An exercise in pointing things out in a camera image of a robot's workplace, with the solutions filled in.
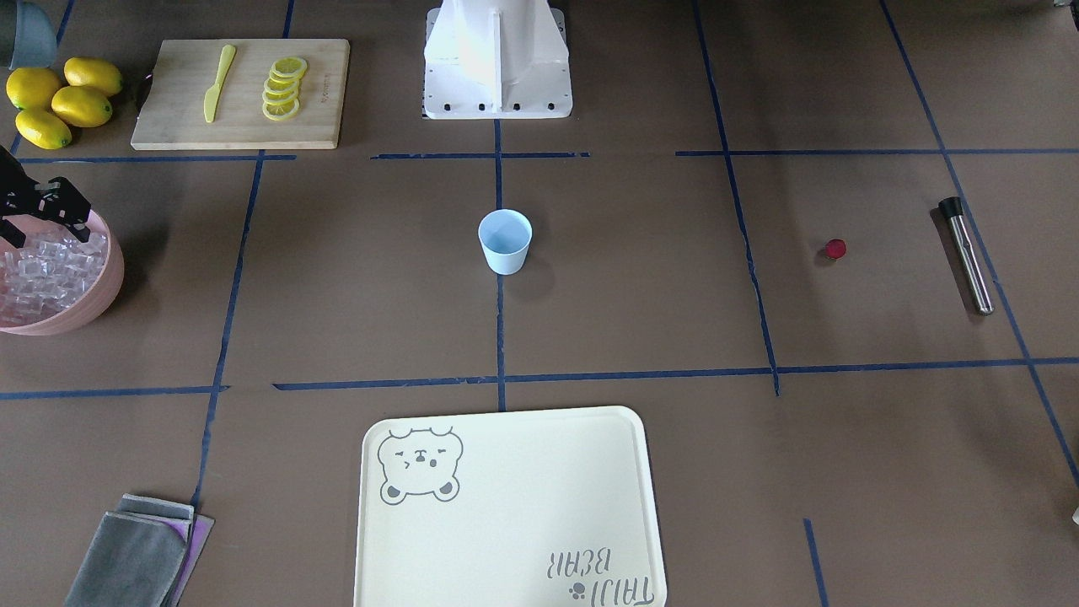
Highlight grey purple folded cloth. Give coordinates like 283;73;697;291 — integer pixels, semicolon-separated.
64;493;215;606

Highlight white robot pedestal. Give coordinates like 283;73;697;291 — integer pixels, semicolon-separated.
421;1;573;120

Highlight pink bowl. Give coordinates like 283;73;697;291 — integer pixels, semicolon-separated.
3;212;125;336

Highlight red strawberry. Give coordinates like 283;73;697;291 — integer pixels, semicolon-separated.
822;239;848;261

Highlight yellow plastic knife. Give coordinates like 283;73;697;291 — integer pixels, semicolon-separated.
201;45;238;124

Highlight cream bear tray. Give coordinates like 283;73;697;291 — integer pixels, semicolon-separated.
353;405;669;606

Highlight yellow lemon slices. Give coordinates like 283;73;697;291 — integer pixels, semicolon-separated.
261;56;309;121

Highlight light blue plastic cup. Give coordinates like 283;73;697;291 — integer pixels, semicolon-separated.
477;210;534;276

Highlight steel muddler black tip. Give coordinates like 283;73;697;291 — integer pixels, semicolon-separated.
939;196;995;316

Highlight clear ice cubes pile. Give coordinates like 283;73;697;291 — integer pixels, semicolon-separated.
1;227;110;326

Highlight wooden cutting board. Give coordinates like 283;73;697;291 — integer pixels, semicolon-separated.
131;39;351;151

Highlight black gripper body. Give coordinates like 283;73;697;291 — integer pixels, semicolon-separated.
1;148;91;245

